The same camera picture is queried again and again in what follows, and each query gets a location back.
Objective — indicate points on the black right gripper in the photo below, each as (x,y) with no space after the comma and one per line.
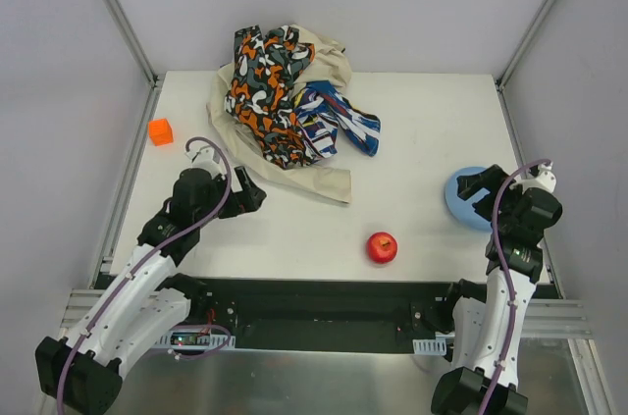
(489,192)

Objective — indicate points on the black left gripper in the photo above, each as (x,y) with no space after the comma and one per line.
(235,198)

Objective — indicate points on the orange black camouflage cloth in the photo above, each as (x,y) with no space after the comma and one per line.
(266,67)

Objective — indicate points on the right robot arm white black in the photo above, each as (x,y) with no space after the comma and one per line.
(520,207)

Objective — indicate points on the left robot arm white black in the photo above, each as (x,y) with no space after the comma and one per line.
(84,370)

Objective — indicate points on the blue white patterned cloth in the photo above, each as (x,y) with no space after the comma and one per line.
(322,112)

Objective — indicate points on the beige cloth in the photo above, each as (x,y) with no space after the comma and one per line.
(329,64)

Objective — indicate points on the light blue plate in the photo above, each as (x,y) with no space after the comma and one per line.
(463,210)

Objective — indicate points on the orange cube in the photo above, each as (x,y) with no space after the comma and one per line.
(160,132)

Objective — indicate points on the red apple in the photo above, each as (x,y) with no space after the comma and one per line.
(381,248)

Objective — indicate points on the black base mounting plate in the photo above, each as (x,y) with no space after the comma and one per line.
(353,317)

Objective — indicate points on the front aluminium extrusion beam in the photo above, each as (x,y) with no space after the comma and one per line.
(545,318)

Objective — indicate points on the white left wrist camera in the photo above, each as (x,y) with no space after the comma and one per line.
(206,158)

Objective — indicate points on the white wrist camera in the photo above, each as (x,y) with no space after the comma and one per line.
(206,158)
(544,179)

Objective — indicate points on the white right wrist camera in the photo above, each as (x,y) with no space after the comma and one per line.
(544,179)

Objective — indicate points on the left aluminium table rail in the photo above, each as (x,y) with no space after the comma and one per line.
(108,243)

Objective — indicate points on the left slotted cable duct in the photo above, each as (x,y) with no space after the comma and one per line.
(195,340)

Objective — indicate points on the slotted cable duct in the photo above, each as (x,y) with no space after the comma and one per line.
(195,340)
(437,346)

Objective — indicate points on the right slotted cable duct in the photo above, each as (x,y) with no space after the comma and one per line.
(437,346)

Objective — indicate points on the left aluminium frame post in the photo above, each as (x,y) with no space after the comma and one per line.
(130,38)

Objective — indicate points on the aluminium frame post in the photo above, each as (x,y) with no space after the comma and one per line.
(523,45)
(130,38)

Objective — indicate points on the right aluminium frame post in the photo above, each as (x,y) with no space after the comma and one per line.
(523,45)

